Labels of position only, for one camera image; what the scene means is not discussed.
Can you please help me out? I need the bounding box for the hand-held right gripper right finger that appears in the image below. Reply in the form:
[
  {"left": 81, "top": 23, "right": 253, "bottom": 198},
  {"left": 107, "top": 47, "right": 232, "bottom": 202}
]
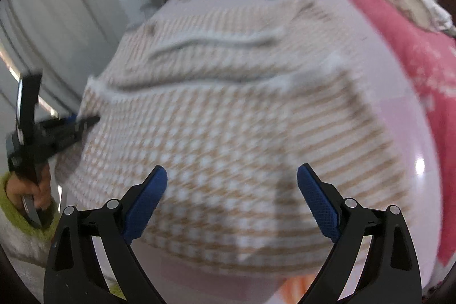
[{"left": 297, "top": 163, "right": 423, "bottom": 304}]

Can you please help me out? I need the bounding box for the person's left hand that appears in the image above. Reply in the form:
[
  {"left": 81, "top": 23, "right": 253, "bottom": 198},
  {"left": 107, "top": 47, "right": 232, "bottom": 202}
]
[{"left": 6, "top": 165, "right": 53, "bottom": 215}]

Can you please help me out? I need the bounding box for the pink floral blanket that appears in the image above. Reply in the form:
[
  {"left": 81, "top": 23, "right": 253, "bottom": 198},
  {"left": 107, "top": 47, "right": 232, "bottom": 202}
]
[{"left": 326, "top": 0, "right": 456, "bottom": 269}]

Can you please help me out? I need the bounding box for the white curtain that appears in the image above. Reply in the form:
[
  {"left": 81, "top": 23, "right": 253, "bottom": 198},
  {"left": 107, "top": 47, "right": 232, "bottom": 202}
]
[{"left": 0, "top": 0, "right": 150, "bottom": 127}]

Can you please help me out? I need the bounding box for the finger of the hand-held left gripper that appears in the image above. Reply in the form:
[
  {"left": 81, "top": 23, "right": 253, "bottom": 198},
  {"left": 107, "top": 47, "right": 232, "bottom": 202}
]
[
  {"left": 42, "top": 116, "right": 101, "bottom": 158},
  {"left": 43, "top": 113, "right": 79, "bottom": 133}
]

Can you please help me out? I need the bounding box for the white clothes pile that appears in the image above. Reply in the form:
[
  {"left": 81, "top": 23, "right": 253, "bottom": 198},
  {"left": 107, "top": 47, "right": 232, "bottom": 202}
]
[{"left": 395, "top": 0, "right": 453, "bottom": 32}]

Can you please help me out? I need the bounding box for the beige white checkered towel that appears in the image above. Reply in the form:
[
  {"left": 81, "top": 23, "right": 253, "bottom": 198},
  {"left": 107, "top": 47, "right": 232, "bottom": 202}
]
[{"left": 53, "top": 0, "right": 407, "bottom": 271}]

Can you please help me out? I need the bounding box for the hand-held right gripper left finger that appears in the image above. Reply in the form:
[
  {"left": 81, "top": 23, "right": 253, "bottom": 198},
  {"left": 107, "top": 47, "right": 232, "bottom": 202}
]
[{"left": 43, "top": 165, "right": 168, "bottom": 304}]

